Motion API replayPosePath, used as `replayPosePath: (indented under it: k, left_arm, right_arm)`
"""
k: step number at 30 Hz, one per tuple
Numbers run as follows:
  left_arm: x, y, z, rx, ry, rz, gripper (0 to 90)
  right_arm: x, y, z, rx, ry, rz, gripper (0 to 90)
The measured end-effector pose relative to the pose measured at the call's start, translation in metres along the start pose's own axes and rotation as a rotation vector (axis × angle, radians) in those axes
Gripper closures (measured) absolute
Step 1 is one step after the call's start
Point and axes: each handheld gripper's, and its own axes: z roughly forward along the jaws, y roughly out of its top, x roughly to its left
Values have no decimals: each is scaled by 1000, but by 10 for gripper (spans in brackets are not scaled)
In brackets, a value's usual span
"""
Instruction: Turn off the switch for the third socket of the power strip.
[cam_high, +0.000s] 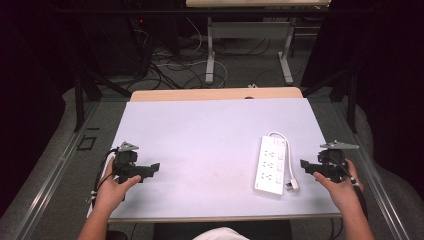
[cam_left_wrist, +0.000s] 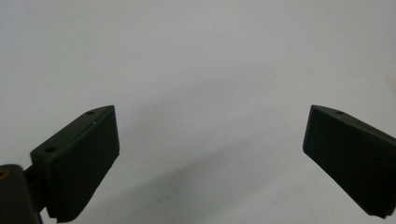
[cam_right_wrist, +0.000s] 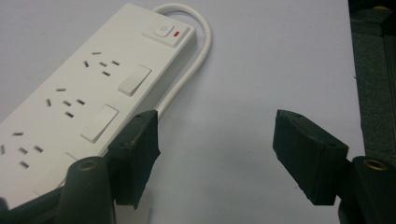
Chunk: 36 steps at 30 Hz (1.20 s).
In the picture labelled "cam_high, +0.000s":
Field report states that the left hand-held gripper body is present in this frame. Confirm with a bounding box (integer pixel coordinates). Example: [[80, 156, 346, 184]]
[[112, 141, 145, 185]]

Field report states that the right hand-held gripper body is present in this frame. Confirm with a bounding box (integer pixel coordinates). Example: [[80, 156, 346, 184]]
[[316, 140, 361, 184]]

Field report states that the person's right hand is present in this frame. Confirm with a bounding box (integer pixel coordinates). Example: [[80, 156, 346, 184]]
[[312, 157, 365, 215]]

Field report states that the person's left hand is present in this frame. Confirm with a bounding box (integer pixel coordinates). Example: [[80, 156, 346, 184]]
[[94, 157, 143, 215]]

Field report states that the white power plug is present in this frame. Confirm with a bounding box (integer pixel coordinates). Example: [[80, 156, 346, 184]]
[[284, 179, 300, 193]]

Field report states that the white power strip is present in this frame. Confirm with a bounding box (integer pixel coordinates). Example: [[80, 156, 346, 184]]
[[253, 134, 289, 196]]

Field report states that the black floor socket plate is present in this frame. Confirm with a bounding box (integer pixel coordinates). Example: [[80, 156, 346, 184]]
[[76, 135, 98, 152]]

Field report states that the white table mat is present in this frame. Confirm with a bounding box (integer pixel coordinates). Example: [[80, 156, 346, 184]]
[[87, 97, 342, 221]]

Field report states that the black metal stand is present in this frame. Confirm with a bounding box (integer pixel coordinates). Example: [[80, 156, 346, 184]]
[[73, 64, 133, 133], [300, 68, 360, 135]]

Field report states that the person's white clothing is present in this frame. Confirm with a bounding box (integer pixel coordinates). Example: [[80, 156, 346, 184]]
[[192, 226, 250, 240]]

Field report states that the dark computer tower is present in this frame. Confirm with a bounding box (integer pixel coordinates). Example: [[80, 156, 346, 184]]
[[79, 14, 153, 79]]

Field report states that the white desk with metal legs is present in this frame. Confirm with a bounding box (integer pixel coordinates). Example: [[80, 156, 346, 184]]
[[185, 0, 332, 86]]

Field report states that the black metal crossbar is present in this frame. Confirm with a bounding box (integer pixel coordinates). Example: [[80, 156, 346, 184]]
[[49, 7, 371, 16]]

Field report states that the white power strip cable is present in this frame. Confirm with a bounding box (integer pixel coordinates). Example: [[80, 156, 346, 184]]
[[267, 131, 296, 183]]

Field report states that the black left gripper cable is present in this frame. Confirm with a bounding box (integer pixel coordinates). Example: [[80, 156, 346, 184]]
[[87, 148, 120, 208]]

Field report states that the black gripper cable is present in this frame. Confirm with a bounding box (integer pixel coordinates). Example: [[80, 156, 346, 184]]
[[87, 148, 120, 208], [328, 155, 370, 221]]

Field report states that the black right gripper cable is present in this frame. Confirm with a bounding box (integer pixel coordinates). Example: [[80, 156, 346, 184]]
[[328, 155, 370, 221]]

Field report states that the aluminium floor rail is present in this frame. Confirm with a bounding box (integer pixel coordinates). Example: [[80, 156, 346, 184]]
[[13, 99, 101, 240], [333, 99, 412, 240]]

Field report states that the black floor cable bundle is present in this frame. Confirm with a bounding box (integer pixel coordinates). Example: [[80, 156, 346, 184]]
[[126, 19, 209, 92]]

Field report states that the white floor cable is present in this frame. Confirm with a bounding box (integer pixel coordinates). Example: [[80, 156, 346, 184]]
[[155, 59, 230, 89]]

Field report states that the black cable under desk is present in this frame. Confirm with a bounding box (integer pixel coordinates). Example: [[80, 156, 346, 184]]
[[211, 36, 272, 57]]

